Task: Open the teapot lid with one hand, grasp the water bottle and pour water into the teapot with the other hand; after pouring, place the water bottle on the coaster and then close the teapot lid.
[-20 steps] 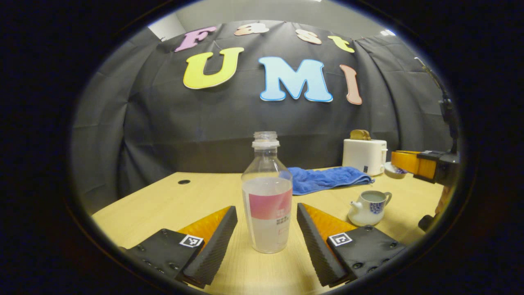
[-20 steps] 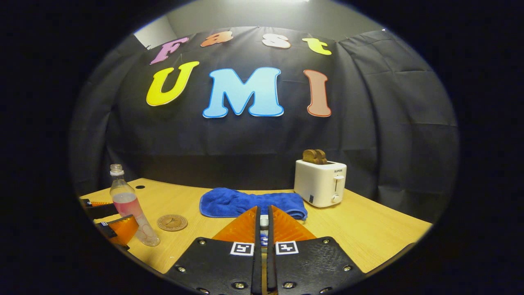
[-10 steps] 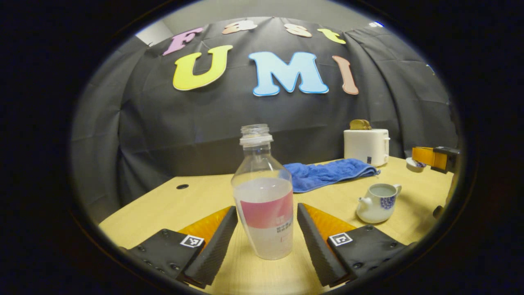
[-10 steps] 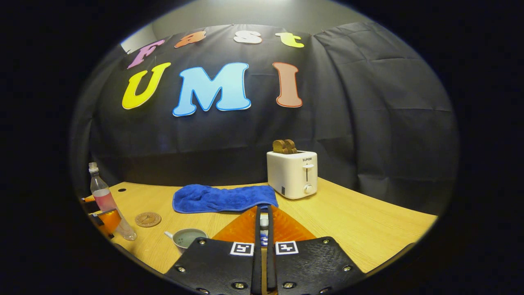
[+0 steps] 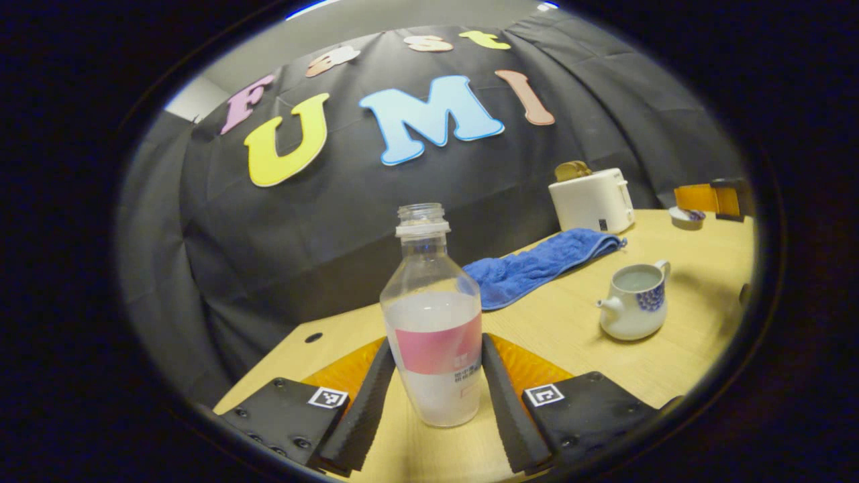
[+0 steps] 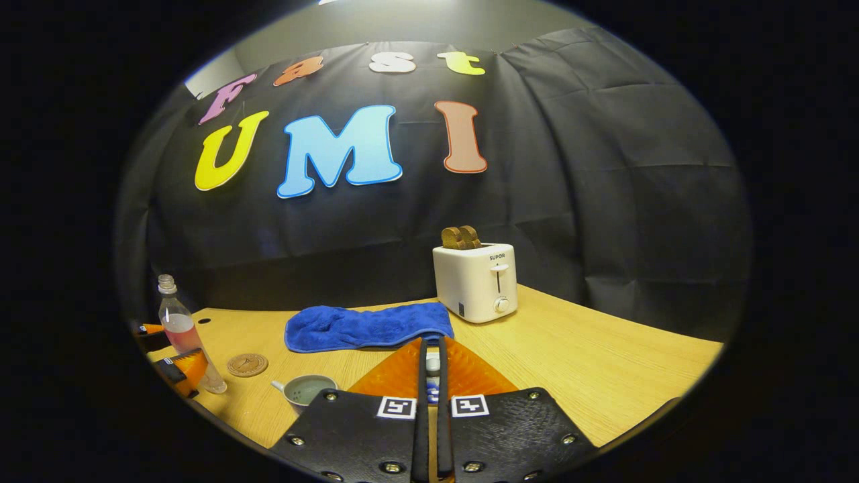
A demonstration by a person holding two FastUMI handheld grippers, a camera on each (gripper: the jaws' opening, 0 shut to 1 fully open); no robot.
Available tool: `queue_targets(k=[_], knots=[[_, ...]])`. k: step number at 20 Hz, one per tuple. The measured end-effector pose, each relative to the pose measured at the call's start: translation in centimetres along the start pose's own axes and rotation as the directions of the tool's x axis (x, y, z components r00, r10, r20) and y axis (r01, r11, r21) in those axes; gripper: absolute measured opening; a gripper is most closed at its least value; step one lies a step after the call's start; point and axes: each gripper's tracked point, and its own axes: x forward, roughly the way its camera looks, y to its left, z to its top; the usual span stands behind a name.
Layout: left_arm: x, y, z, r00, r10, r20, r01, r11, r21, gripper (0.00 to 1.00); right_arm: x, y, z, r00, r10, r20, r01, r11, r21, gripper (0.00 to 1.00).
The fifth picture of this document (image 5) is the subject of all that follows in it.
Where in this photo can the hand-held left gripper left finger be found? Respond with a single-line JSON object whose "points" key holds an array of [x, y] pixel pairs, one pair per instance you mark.
{"points": [[362, 416]]}

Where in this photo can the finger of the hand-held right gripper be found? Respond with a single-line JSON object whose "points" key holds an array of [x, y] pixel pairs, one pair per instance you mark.
{"points": [[698, 198]]}

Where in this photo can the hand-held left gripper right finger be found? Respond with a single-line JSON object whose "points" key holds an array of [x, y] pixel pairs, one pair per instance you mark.
{"points": [[513, 416]]}

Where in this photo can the white teacup lid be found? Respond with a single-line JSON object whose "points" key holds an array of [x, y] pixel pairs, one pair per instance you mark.
{"points": [[684, 218]]}

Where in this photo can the clear water bottle pink label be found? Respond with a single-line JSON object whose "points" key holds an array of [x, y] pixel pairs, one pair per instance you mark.
{"points": [[429, 315]]}

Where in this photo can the white teacup blue flower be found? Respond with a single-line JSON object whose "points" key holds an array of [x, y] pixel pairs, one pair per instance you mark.
{"points": [[631, 318]]}

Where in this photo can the white toaster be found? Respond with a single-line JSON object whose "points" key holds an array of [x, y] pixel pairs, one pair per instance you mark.
{"points": [[590, 201]]}

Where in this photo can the toasted bread slice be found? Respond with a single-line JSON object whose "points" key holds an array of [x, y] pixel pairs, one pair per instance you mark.
{"points": [[565, 172], [581, 168]]}

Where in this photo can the blue towel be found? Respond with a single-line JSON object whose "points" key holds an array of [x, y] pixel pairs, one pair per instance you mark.
{"points": [[537, 265]]}

